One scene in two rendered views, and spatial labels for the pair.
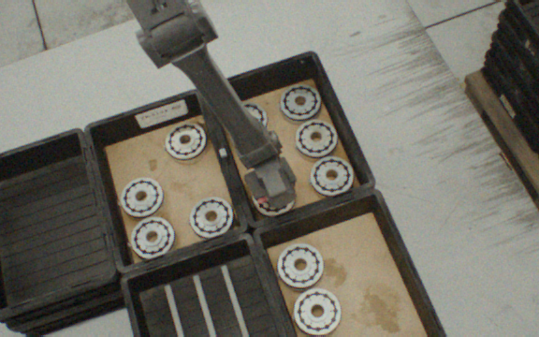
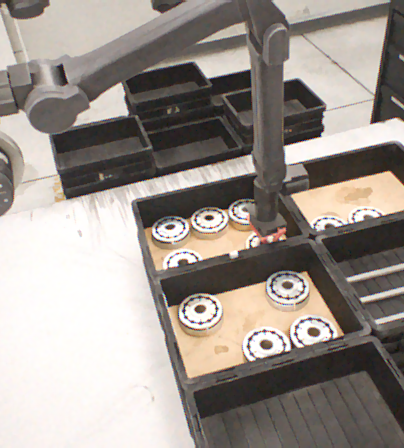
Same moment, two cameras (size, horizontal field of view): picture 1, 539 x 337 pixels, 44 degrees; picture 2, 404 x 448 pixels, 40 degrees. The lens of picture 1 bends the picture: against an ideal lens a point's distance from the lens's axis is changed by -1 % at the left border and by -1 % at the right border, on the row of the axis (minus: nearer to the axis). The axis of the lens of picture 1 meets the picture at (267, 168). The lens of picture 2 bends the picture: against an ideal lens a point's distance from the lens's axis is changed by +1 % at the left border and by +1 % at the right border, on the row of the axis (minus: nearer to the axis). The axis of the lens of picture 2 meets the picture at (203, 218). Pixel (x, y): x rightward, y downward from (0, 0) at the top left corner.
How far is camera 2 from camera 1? 1.38 m
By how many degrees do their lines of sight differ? 55
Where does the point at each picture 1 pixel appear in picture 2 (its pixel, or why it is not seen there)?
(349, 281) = (334, 210)
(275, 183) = (296, 169)
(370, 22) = (71, 224)
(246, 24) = (33, 313)
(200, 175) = (236, 306)
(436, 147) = not seen: hidden behind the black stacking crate
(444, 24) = not seen: hidden behind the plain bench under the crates
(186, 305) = (377, 313)
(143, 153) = (205, 359)
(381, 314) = (358, 195)
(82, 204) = (270, 422)
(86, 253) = (333, 412)
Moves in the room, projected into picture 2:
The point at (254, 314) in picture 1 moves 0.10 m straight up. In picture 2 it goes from (374, 265) to (380, 236)
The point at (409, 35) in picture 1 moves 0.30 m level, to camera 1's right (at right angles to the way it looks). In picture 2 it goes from (93, 202) to (96, 153)
